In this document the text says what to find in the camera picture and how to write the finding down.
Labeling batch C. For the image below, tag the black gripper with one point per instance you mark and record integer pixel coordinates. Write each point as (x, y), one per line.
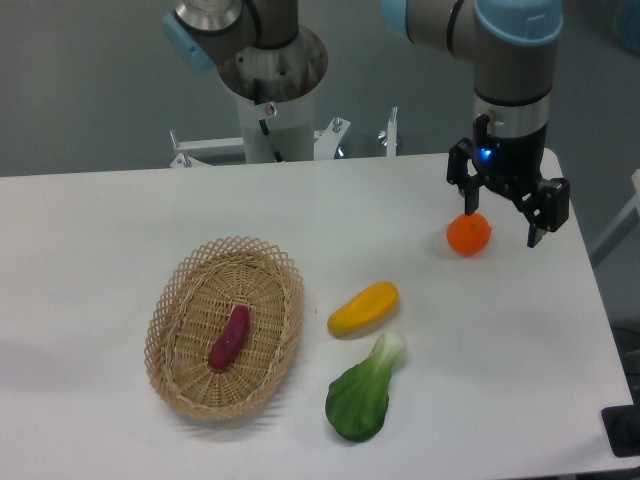
(509, 164)

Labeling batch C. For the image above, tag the purple sweet potato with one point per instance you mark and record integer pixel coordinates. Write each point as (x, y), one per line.
(232, 339)

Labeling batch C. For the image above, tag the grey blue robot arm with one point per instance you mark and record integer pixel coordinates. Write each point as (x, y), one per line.
(511, 45)

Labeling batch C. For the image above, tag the woven wicker basket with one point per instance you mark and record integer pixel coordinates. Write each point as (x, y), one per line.
(193, 311)

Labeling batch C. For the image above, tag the orange tangerine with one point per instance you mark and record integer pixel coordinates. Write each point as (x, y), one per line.
(468, 235)

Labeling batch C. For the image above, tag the yellow mango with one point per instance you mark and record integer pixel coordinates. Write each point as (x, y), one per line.
(373, 304)

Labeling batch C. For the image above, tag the blue object top right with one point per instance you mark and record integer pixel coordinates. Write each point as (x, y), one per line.
(626, 25)

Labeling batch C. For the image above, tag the green bok choy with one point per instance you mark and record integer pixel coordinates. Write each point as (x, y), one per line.
(357, 401)

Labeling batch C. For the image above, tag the black box at table edge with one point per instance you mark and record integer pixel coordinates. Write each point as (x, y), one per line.
(622, 427)

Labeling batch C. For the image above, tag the white frame at right edge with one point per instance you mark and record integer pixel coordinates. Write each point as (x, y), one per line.
(619, 227)

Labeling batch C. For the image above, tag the white metal mounting frame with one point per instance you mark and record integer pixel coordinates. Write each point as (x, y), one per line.
(326, 145)

